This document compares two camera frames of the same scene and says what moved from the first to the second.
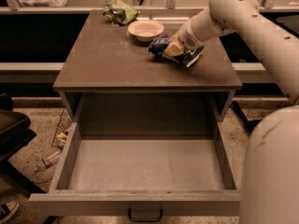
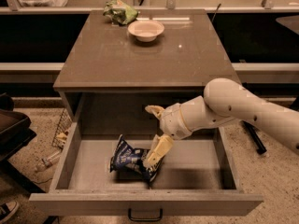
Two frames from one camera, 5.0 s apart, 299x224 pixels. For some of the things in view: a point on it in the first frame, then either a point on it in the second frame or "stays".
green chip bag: [120, 12] stays
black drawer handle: [152, 219] stays
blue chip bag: [160, 44] to [131, 159]
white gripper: [184, 41] to [170, 119]
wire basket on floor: [64, 127] stays
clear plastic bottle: [48, 161] stays
